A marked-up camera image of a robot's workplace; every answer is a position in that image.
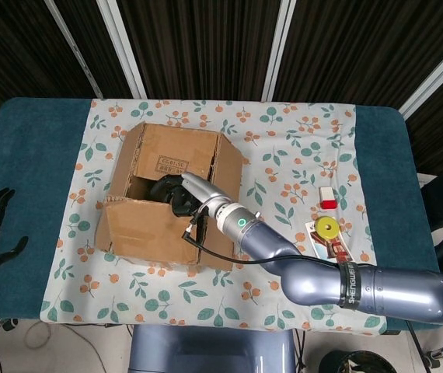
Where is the teal table cover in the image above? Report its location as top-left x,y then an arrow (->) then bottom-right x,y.
0,96 -> 443,335

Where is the brown cardboard box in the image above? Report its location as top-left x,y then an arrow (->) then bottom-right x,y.
95,122 -> 252,273

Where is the white floral tablecloth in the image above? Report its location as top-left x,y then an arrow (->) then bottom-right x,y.
39,99 -> 388,336

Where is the black round bin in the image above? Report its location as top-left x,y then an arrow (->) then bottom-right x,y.
320,349 -> 385,373

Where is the yellow ring disc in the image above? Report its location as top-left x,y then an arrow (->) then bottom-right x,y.
313,216 -> 340,240

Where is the white metal frame post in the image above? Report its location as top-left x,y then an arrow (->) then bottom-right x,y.
262,0 -> 297,102
96,0 -> 148,100
44,0 -> 104,98
398,50 -> 443,117

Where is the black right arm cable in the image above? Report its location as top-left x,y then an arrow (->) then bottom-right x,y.
182,219 -> 341,267

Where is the blue-grey robot torso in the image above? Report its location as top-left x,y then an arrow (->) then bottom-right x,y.
127,324 -> 298,373

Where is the black velcro arm strap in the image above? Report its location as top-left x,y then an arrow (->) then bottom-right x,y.
337,262 -> 362,310

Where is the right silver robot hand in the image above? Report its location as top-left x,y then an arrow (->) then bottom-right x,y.
147,173 -> 230,218

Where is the picture postcard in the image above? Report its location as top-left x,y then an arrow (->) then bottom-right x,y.
305,221 -> 357,264

